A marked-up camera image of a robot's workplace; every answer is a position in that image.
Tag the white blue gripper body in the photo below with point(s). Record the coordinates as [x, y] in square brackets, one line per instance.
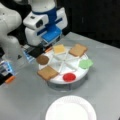
[43, 28]

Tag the toast bread slice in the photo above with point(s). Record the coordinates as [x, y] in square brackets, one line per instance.
[78, 50]
[47, 73]

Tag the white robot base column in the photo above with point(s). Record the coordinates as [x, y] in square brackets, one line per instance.
[9, 21]

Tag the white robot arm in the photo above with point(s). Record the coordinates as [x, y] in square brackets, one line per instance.
[43, 6]

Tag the yellow cheese slice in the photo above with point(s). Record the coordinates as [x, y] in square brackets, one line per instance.
[58, 49]

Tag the brown meat patty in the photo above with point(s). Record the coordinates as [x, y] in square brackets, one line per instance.
[42, 59]

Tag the green lettuce piece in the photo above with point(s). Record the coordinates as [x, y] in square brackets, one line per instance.
[85, 64]

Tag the white round divided tray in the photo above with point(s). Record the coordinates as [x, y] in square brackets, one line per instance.
[65, 63]

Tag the red tomato slice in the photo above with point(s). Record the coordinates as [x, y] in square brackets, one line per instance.
[68, 77]

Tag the orange small object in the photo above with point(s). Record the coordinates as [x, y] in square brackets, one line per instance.
[10, 79]

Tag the white paper plate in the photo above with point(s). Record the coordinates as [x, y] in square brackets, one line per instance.
[71, 108]

